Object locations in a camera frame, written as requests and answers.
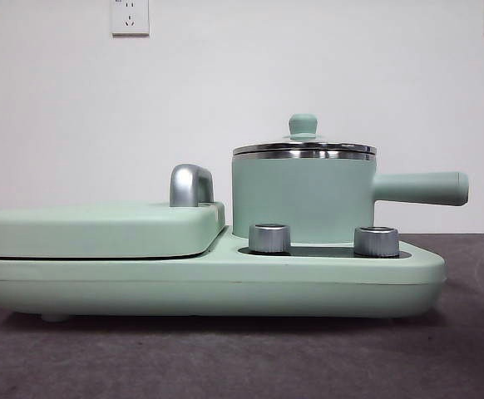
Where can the silver control knob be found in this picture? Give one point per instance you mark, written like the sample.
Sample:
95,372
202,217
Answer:
269,239
376,241

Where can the green breakfast machine base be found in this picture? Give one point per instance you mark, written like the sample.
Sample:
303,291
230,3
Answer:
225,282

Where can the white wall socket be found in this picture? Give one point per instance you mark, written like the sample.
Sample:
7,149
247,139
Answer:
130,16

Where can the green griddle cover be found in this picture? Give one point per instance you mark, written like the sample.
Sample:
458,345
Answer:
100,226

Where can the glass pot lid green knob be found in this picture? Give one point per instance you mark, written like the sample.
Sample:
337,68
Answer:
303,124

